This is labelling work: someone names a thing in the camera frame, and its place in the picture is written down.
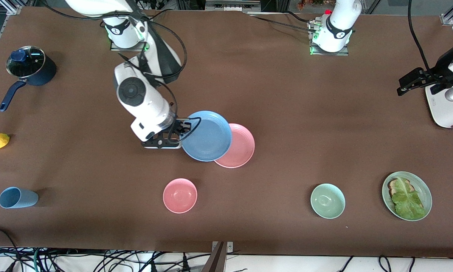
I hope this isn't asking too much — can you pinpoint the silver metal bracket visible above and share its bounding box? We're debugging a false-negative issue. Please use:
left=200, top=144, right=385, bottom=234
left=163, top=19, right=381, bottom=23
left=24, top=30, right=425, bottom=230
left=211, top=241, right=234, bottom=253

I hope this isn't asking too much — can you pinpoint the curved black floor cable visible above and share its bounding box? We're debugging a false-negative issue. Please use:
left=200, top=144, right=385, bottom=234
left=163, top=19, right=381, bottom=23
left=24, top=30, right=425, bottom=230
left=0, top=227, right=22, bottom=266

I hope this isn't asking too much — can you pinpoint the green plate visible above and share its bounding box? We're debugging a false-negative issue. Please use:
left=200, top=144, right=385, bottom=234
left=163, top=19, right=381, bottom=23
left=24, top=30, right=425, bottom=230
left=382, top=171, right=433, bottom=222

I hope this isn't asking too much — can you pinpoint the white toaster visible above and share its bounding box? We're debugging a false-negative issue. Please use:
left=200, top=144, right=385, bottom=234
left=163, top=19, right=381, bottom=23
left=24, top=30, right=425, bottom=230
left=426, top=85, right=453, bottom=129

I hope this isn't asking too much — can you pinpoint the toast slice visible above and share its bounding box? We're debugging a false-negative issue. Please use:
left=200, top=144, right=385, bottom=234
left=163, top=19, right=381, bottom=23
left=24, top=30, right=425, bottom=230
left=388, top=178, right=415, bottom=198

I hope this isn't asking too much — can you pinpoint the blue cup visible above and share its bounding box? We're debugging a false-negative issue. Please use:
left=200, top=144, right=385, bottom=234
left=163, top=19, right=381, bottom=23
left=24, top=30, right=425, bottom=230
left=0, top=187, right=39, bottom=209

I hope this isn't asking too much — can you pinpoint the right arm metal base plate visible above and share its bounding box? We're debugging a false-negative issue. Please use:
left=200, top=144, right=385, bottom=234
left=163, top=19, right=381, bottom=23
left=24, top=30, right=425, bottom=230
left=110, top=17, right=151, bottom=51

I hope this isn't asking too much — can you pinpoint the short black base cable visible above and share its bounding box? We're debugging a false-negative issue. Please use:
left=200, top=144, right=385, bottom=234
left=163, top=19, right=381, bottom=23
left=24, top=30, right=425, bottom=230
left=145, top=9, right=171, bottom=21

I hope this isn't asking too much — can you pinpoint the grey metal box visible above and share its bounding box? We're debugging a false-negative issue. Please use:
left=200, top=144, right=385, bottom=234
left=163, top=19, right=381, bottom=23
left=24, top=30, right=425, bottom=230
left=206, top=0, right=261, bottom=12

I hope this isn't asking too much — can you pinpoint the straight black floor cable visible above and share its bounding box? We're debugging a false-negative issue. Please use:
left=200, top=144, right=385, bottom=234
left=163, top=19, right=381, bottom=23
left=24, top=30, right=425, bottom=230
left=338, top=256, right=354, bottom=272

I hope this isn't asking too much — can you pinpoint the green lettuce leaf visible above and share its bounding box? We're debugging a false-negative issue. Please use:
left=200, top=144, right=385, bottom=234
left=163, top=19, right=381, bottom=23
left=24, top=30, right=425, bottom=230
left=391, top=177, right=427, bottom=220

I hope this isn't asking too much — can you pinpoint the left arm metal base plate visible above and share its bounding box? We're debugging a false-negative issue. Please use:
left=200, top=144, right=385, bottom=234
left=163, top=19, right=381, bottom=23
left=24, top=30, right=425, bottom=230
left=309, top=21, right=350, bottom=56

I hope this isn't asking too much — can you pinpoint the pink plate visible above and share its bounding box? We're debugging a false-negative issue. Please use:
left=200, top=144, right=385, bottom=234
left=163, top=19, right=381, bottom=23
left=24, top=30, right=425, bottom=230
left=214, top=123, right=256, bottom=168

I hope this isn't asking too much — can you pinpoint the blue plate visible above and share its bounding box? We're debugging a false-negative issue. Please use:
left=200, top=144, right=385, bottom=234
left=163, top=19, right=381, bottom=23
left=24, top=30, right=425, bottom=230
left=181, top=110, right=233, bottom=162

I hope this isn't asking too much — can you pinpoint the glass lid blue knob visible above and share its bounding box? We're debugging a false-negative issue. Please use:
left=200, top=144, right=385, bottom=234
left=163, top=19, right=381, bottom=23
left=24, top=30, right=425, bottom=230
left=6, top=46, right=46, bottom=78

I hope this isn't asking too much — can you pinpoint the mint green bowl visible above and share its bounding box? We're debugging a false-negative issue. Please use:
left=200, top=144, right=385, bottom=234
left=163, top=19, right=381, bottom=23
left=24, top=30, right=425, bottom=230
left=310, top=183, right=346, bottom=219

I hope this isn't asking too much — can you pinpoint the long black table cable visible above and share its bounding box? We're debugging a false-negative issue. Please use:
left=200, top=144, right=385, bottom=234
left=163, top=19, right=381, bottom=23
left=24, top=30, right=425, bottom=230
left=248, top=11, right=315, bottom=32

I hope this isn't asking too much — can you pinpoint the dark camera pole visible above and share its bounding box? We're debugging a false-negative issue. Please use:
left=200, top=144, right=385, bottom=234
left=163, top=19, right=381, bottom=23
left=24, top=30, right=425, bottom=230
left=202, top=242, right=227, bottom=272

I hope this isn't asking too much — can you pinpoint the brown table cover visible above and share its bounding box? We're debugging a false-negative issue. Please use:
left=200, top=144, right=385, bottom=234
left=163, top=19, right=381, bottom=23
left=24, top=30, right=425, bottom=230
left=0, top=6, right=453, bottom=258

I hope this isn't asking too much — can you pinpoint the orange dried plant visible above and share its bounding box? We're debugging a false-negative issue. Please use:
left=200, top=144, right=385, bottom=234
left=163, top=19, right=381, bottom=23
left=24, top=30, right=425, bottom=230
left=298, top=0, right=337, bottom=10

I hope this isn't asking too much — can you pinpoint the pink bowl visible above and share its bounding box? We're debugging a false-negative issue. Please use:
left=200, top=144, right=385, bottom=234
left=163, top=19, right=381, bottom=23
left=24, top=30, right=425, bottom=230
left=163, top=178, right=198, bottom=214

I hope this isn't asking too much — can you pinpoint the dark blue saucepan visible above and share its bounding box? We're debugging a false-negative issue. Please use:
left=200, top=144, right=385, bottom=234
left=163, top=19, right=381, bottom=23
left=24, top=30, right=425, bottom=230
left=0, top=46, right=57, bottom=112

